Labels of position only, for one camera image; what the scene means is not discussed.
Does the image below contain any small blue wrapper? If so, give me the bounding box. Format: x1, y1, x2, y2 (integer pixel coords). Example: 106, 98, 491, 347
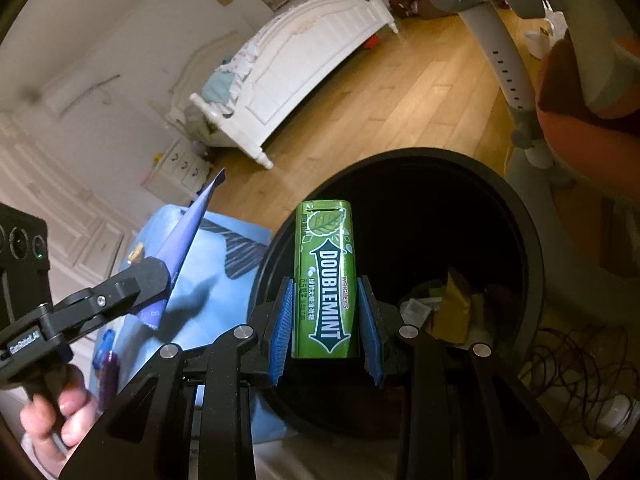
92, 332, 114, 369

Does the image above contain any white wooden bed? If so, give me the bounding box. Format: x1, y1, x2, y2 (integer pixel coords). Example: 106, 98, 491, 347
164, 0, 401, 171

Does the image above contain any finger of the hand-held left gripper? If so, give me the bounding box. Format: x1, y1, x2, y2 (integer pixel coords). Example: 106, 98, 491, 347
50, 258, 171, 343

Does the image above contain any brown suitcase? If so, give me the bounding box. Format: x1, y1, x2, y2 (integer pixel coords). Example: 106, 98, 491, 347
389, 0, 452, 19

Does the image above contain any black trash bin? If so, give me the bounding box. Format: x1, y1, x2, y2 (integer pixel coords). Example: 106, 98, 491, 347
247, 147, 547, 442

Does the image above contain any grey white desk chair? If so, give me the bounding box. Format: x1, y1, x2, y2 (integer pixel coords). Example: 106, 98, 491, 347
412, 0, 640, 192

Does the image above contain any purple foil wrapper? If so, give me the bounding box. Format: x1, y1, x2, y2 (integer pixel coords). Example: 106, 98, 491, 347
137, 168, 227, 332

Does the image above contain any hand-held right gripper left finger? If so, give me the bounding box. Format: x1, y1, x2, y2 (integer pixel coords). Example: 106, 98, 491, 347
60, 277, 295, 480

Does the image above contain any small white packet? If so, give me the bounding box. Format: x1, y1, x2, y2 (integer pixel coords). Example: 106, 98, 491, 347
399, 297, 432, 322

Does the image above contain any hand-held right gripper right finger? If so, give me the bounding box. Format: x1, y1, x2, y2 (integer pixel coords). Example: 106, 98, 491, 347
356, 275, 591, 480

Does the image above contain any white wardrobe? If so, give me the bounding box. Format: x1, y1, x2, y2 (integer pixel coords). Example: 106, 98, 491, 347
0, 105, 156, 321

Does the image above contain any person's left hand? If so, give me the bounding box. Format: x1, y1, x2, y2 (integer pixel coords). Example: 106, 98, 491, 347
21, 365, 98, 478

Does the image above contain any light blue blanket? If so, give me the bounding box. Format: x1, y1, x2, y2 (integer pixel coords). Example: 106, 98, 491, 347
201, 67, 242, 107

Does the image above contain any brown cable coil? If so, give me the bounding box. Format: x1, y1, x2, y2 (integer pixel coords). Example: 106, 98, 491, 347
519, 326, 632, 442

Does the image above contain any purple plastic tube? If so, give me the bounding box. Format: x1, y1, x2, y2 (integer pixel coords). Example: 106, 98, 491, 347
97, 352, 121, 412

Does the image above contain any white nightstand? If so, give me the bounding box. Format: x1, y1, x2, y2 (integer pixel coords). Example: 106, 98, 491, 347
149, 139, 212, 202

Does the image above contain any green chewing gum pack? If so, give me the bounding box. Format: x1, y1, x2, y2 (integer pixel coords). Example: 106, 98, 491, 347
291, 200, 362, 360

